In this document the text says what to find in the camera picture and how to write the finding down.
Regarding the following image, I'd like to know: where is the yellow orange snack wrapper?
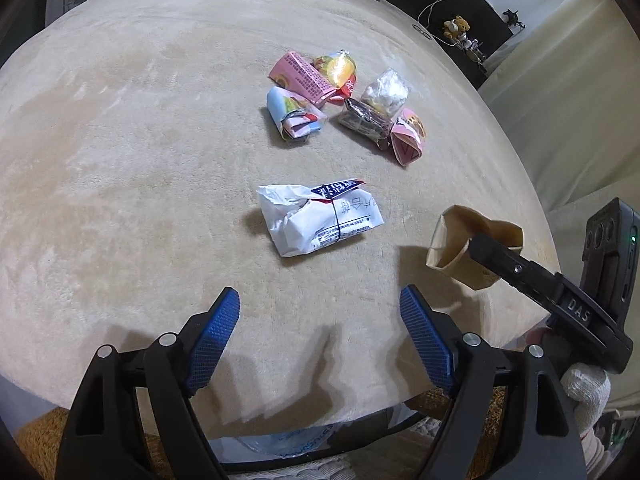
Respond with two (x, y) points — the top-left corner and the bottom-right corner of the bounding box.
(313, 50), (358, 99)

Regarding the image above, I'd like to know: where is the person's right hand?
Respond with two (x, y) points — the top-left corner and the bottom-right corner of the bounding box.
(560, 364), (612, 461)

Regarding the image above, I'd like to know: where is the pink printed wrapper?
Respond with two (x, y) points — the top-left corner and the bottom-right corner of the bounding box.
(269, 51), (338, 106)

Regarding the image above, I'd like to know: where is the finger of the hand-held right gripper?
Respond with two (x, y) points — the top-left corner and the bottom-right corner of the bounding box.
(467, 232), (563, 311)

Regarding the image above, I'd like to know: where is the dark silver wrapper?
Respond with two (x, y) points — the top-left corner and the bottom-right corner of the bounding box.
(337, 99), (393, 151)

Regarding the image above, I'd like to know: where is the brown paper bag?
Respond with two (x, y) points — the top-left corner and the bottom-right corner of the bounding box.
(426, 205), (524, 291)

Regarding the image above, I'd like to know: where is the pink wrapper with red triangle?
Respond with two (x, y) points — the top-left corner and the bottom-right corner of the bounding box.
(390, 108), (427, 167)

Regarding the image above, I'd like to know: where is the large clear plastic bag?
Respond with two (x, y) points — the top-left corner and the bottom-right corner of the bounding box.
(207, 400), (441, 476)

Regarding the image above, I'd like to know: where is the white wrapper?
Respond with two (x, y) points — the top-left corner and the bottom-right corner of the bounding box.
(256, 177), (385, 258)

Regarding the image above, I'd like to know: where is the white charger cable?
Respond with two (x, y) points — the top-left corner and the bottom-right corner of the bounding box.
(416, 0), (451, 28)

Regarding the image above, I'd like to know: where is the beige curtain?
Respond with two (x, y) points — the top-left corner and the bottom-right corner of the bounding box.
(477, 0), (640, 216)

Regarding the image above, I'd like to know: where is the light blue snack wrapper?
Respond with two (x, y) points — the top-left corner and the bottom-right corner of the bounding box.
(266, 86), (328, 143)

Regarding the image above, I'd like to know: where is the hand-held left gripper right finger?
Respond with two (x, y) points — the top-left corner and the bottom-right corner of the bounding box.
(399, 284), (587, 480)

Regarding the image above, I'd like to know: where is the white textured cloth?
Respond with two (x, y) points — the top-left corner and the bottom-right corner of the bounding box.
(250, 460), (401, 480)

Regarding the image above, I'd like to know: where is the white pillow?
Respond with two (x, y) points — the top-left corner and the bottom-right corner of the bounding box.
(0, 0), (561, 426)

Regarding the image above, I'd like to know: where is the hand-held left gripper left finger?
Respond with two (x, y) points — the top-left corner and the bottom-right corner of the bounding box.
(55, 286), (242, 480)

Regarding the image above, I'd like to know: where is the small clear plastic wrapper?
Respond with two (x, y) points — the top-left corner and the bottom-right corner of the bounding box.
(361, 68), (410, 116)

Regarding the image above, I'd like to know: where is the brown teddy bear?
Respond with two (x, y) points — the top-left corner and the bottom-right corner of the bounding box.
(444, 16), (471, 40)

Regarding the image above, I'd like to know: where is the brown fuzzy cloth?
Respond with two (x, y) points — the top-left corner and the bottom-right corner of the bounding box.
(15, 406), (81, 480)
(407, 387), (518, 478)

